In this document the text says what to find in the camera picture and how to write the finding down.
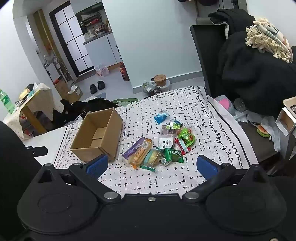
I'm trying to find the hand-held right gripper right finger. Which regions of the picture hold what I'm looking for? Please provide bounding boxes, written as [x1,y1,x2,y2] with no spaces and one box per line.
[183,155,269,204]

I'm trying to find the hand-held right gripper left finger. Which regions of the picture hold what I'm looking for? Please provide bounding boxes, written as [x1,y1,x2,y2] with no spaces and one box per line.
[35,154,121,204]

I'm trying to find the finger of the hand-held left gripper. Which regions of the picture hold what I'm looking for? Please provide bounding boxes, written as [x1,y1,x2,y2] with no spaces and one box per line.
[24,146,48,156]

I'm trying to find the red stick packet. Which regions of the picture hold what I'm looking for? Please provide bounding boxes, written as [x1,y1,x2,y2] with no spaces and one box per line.
[174,138,192,155]

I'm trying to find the dark green snack packet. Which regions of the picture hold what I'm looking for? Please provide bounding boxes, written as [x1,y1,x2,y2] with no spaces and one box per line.
[161,148,184,166]

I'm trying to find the green plum packet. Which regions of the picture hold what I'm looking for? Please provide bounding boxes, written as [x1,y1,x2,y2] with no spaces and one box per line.
[178,127,196,147]

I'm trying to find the cardboard box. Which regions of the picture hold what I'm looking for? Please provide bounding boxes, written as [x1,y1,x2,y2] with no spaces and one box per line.
[70,108,123,163]

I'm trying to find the purple bread packet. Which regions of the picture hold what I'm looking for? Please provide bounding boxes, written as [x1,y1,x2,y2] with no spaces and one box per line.
[122,137,152,167]

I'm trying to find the small avocado print packet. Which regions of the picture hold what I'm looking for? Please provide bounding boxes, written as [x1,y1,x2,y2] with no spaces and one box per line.
[166,120,183,129]

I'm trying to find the yellow cake packet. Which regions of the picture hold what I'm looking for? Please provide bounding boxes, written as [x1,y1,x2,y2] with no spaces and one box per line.
[143,149,162,166]

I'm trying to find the blue snack packet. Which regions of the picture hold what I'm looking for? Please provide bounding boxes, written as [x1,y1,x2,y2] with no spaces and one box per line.
[154,109,170,125]

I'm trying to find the white bed sheet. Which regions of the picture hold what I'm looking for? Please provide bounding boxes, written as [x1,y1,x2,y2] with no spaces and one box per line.
[23,126,70,164]

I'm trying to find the pile of black clothes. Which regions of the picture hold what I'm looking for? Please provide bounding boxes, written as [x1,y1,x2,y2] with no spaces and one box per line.
[53,99,88,129]

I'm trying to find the wooden side table with cloth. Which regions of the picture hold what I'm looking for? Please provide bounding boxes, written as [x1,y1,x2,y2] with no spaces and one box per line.
[3,83,64,139]

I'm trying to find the green bottle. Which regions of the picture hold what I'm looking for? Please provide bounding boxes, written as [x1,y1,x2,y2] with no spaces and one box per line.
[0,89,15,114]

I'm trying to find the black bag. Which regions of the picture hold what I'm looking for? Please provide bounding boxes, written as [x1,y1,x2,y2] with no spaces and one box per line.
[80,97,119,118]

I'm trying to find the black haired doll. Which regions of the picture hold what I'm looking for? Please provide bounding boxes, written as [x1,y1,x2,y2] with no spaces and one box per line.
[20,84,35,100]

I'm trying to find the pink plush item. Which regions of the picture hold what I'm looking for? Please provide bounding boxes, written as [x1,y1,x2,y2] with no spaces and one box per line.
[215,95,234,112]

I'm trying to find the brown carton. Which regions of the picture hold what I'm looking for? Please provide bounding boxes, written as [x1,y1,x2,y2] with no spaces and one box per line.
[55,79,70,98]

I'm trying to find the burger toy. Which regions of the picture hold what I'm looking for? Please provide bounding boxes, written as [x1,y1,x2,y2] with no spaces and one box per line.
[257,124,271,138]

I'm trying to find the floor carton with tissue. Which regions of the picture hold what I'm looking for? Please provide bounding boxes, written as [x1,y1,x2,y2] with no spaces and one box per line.
[67,85,83,103]

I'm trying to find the green rug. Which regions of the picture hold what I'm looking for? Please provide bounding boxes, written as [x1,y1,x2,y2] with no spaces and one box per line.
[111,97,139,106]

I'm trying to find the white plastic bag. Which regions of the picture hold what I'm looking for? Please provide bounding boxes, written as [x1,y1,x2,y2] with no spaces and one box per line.
[261,116,281,151]

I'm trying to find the white side cabinet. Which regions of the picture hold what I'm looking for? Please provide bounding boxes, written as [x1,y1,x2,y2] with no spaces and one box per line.
[44,61,70,84]

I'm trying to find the white box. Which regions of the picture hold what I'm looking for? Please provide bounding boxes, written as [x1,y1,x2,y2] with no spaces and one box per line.
[275,96,296,137]

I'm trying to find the clear plastic bag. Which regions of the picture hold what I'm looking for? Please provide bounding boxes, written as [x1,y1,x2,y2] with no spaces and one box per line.
[142,81,159,95]

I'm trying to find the red drink bottle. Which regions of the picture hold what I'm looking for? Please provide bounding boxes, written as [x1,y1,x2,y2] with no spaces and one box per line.
[119,62,130,81]

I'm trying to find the brown paper bowl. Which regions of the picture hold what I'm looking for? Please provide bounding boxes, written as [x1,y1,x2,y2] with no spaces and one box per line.
[154,74,167,87]

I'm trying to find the black coat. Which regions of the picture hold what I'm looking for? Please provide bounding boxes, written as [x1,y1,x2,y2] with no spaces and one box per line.
[208,9,296,117]

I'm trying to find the white kitchen cabinet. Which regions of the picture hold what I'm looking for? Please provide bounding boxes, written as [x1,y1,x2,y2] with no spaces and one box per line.
[83,31,121,67]

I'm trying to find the black upright panel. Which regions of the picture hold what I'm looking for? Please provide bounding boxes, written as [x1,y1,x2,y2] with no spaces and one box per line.
[190,24,226,98]

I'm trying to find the black framed sliding door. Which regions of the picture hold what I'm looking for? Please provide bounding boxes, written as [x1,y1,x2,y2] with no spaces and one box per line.
[49,0,95,77]

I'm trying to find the row of kitchen bottles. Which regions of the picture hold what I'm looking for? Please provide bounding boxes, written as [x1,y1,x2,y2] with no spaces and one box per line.
[87,22,112,35]

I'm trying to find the fringed cloth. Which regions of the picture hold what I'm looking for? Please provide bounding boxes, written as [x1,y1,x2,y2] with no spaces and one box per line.
[245,18,293,63]

